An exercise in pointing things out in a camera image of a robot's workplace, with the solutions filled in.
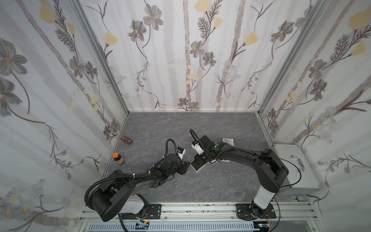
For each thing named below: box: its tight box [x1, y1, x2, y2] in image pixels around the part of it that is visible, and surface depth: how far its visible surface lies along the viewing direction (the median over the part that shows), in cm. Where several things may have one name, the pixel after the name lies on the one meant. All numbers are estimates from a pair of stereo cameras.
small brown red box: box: [120, 135, 134, 145], surface depth 103 cm
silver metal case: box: [270, 144, 323, 197], surface depth 76 cm
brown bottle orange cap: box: [112, 152, 125, 165], surface depth 88 cm
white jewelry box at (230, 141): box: [222, 137, 235, 147], surface depth 100 cm
